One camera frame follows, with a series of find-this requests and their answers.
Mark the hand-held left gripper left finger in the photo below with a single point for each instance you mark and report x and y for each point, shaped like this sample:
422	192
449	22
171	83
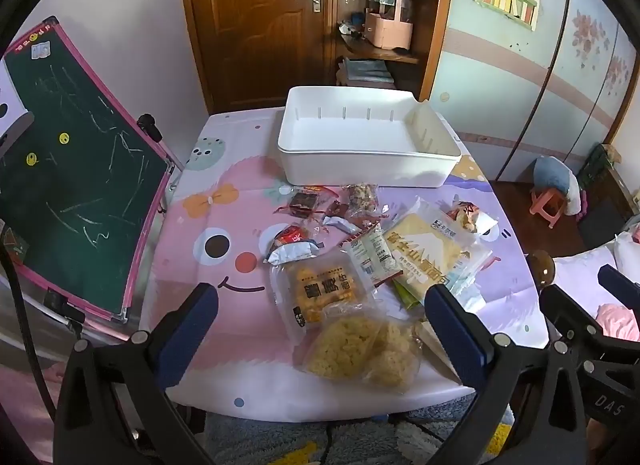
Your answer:
192	327

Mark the blue plush cushion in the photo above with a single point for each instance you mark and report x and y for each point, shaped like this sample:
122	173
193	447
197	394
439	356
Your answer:
552	175

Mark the white candy wrapper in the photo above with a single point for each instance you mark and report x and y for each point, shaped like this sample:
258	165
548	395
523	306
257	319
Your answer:
337	222

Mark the clear bag with red label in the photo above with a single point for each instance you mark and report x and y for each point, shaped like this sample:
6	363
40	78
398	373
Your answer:
292	240

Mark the tan paper packet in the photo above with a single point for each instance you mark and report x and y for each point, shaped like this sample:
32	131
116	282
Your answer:
431	345

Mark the grey patterned rug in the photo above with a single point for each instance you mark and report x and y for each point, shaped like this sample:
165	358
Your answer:
350	440

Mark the yellow noodle cake bag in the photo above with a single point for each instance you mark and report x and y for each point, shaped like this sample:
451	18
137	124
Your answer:
345	350

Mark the yellow noodle cake packet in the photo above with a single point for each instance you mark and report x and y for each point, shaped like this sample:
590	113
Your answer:
430	245

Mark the white bedding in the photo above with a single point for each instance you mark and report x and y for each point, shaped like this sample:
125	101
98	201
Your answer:
580	270

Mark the green chalkboard with pink frame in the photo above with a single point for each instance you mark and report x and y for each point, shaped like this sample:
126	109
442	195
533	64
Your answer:
75	170

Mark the floral sliding wardrobe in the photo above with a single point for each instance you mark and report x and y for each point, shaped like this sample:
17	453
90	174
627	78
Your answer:
500	95

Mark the wooden corner shelf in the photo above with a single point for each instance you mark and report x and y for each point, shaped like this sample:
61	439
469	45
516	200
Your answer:
425	20

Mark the green snack packet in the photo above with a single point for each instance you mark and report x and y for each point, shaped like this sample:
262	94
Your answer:
407	296

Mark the white and red chip bag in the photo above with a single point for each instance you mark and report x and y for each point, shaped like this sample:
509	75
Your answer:
465	213

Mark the black easel knob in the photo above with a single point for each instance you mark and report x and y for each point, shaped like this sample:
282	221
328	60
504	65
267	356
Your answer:
149	126

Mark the mixed nut packet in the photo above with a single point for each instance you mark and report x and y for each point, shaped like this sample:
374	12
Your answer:
362	194

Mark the folded cloth stack on shelf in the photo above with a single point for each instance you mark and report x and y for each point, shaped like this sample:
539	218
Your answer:
362	72

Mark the white oat packet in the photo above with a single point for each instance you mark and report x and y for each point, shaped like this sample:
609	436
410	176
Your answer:
372	255

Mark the dark red date packet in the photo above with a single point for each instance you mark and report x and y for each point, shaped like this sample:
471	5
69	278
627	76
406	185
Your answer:
305	202

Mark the brown wooden door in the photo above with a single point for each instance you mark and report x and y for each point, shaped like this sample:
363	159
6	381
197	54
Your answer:
260	30

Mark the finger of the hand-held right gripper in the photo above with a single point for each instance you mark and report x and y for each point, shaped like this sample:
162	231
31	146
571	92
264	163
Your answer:
567	307
619	279

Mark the pink storage basket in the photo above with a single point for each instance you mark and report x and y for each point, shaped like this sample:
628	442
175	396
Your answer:
387	27

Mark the brown round knob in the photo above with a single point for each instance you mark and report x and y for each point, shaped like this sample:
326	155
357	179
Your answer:
542	267

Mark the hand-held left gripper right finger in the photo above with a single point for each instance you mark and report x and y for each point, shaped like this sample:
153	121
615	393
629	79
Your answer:
452	332

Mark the small red snack packets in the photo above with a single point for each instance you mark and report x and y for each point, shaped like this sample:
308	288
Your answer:
346	210

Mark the white plastic bin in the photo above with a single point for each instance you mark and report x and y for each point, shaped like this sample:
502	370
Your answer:
360	140

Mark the pink plastic stool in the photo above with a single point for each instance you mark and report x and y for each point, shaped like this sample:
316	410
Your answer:
547	205

